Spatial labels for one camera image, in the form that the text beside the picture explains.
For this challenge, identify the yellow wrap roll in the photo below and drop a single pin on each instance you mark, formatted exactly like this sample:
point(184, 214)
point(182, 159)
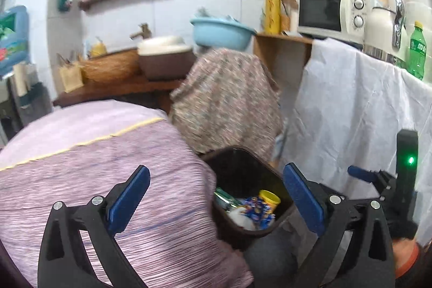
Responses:
point(272, 8)

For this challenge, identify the dark brown trash bin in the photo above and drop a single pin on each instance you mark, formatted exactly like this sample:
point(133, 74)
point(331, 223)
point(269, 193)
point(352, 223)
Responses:
point(243, 170)

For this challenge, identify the yellow soap bottle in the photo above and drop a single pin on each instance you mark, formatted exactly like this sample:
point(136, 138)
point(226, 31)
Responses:
point(98, 48)

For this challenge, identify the steel pot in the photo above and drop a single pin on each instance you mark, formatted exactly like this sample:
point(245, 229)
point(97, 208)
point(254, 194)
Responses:
point(384, 55)

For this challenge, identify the pale cloth with yellow trim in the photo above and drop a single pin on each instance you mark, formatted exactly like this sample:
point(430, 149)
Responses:
point(84, 126)

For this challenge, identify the wooden cabinet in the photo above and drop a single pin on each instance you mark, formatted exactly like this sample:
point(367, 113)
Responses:
point(280, 62)

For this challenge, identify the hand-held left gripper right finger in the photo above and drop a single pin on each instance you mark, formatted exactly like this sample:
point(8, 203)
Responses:
point(303, 197)

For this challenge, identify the green soda bottle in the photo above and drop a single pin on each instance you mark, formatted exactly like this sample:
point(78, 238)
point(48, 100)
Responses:
point(417, 51)

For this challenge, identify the white tissue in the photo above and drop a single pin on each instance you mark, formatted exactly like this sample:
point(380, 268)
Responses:
point(241, 219)

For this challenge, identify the crumpled clear plastic bag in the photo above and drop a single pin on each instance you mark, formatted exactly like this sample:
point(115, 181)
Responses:
point(219, 16)

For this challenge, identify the person's denim leg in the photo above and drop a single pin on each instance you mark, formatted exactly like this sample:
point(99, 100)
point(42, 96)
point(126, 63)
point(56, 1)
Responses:
point(270, 257)

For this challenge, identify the blue snack wrapper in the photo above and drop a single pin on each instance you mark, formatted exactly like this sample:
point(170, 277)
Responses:
point(258, 210)

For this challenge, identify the blue water jug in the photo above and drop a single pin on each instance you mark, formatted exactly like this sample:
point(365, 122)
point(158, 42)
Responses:
point(13, 38)

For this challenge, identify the white paper roll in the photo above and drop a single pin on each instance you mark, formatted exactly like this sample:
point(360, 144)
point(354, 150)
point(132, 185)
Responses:
point(19, 78)

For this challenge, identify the light blue plastic basin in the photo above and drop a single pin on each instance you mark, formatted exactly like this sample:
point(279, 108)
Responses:
point(219, 35)

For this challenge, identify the brown basin with white rim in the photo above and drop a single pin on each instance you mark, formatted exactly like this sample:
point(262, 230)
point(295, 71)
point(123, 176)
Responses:
point(165, 62)

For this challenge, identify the white microwave oven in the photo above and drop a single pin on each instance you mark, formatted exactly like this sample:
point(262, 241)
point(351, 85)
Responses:
point(320, 11)

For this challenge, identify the white hanging cloth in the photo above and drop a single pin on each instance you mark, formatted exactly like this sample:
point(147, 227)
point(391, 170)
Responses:
point(354, 105)

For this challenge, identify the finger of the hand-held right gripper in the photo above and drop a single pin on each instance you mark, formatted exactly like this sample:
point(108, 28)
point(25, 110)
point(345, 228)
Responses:
point(362, 173)

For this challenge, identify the silver green packet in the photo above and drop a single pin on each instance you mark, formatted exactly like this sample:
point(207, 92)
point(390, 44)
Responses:
point(227, 197)

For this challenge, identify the dark wooden counter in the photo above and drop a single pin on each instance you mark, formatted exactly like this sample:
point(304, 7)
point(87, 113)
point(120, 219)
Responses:
point(118, 90)

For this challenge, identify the purple striped tablecloth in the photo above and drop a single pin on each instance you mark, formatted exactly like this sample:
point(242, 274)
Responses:
point(168, 207)

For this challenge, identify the person's right hand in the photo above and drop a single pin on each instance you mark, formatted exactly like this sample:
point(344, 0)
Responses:
point(406, 257)

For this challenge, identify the wicker basket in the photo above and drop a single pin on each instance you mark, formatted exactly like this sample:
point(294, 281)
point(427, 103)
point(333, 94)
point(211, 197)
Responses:
point(108, 68)

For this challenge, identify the water dispenser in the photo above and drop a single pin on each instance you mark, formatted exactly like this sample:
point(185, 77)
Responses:
point(33, 109)

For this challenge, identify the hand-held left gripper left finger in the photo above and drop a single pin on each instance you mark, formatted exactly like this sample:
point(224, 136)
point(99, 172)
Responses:
point(130, 197)

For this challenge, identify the bronze faucet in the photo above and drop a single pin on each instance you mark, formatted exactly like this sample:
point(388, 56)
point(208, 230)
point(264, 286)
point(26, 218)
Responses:
point(143, 31)

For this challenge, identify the yellow can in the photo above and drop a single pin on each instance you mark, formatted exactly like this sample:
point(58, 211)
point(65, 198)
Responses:
point(268, 202)

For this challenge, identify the floral cloth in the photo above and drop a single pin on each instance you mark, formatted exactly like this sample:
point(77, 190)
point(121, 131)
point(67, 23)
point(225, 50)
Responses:
point(226, 105)

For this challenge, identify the beige utensil holder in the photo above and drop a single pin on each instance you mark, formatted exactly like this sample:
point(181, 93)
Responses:
point(71, 77)

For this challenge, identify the jar with wooden lid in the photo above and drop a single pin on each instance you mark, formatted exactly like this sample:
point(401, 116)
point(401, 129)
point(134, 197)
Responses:
point(289, 16)

